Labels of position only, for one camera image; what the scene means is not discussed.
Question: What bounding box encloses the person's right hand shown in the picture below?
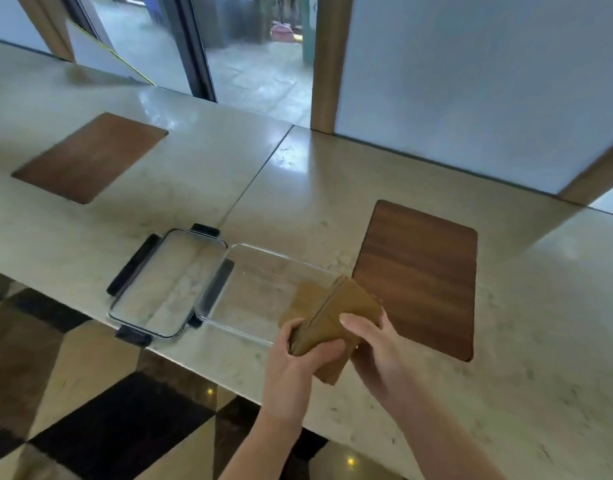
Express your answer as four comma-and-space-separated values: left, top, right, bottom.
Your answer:
340, 309, 412, 401

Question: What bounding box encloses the person's left hand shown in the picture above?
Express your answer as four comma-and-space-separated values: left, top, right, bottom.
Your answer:
260, 319, 347, 431

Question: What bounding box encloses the stack of brown paper napkins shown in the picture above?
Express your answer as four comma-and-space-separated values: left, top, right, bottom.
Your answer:
278, 276, 385, 386

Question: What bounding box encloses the person's left forearm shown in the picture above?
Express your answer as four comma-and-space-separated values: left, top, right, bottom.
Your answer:
218, 415, 307, 480

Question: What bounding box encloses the person's right forearm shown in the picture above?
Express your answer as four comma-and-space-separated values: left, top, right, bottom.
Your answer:
374, 365, 507, 480

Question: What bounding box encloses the brown wooden placemat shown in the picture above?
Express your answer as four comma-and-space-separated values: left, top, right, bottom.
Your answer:
352, 199, 479, 363
11, 112, 169, 205

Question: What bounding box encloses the clear glass food container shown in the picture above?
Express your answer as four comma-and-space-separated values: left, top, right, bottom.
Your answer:
195, 243, 340, 345

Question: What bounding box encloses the clear lid with black clips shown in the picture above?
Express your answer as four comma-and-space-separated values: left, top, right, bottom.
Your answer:
106, 223, 235, 348

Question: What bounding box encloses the frosted glass partition panel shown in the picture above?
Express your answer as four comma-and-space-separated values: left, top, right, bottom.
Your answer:
334, 0, 613, 196
0, 0, 54, 56

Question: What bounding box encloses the wooden divider post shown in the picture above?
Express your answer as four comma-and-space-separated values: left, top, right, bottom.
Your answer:
310, 0, 355, 135
14, 0, 77, 63
558, 137, 613, 206

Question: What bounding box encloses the black door frame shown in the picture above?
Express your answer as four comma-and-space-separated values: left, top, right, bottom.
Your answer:
169, 0, 219, 103

